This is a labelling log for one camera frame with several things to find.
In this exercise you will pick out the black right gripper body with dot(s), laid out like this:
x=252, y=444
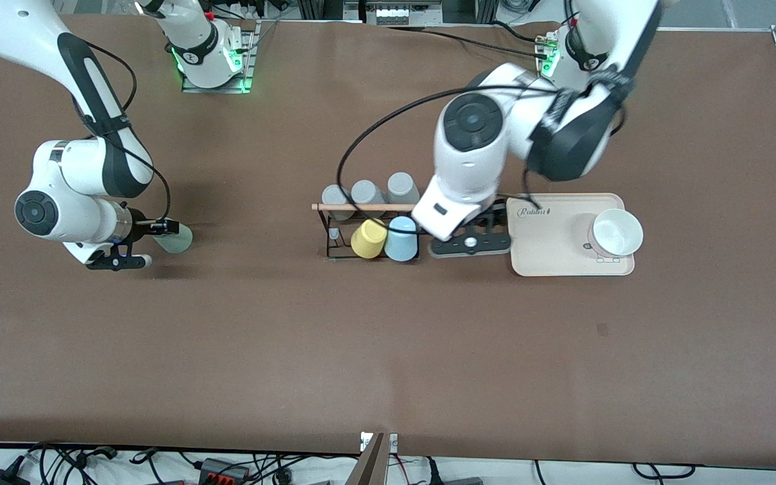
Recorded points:
x=137, y=225

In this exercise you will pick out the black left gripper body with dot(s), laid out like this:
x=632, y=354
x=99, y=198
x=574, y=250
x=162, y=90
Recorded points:
x=496, y=219

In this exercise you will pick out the light green cup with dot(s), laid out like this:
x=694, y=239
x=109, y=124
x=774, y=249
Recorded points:
x=179, y=239

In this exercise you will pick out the light blue cup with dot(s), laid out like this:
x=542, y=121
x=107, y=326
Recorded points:
x=401, y=242

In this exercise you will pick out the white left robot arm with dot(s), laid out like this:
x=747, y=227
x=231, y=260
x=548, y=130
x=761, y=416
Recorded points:
x=475, y=155

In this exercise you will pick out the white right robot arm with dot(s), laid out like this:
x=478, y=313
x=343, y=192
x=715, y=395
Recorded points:
x=71, y=195

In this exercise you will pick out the beige tray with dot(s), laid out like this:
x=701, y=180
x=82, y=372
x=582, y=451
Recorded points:
x=550, y=256

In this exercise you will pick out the grey cup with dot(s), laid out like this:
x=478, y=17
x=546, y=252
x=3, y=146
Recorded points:
x=401, y=185
x=336, y=202
x=366, y=192

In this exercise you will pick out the white bowl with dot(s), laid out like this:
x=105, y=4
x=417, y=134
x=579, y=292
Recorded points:
x=618, y=234

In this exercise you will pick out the yellow cup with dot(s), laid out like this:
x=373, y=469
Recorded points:
x=368, y=239

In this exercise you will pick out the grey device with white buttons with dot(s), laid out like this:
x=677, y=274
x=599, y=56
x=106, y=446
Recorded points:
x=389, y=13

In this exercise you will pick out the black connector block red buttons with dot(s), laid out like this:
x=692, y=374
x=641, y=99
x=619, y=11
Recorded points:
x=223, y=470

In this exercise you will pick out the black plug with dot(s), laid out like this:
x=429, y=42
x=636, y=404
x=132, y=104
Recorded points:
x=455, y=481

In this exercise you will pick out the black power adapter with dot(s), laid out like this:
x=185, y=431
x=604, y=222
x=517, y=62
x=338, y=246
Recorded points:
x=1, y=478

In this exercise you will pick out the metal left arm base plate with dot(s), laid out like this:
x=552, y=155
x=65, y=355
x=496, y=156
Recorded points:
x=541, y=67

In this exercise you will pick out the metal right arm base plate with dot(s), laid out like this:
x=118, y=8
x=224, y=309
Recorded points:
x=248, y=67

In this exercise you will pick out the grey angled post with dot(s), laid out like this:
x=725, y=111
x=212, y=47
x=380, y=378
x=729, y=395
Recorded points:
x=369, y=465

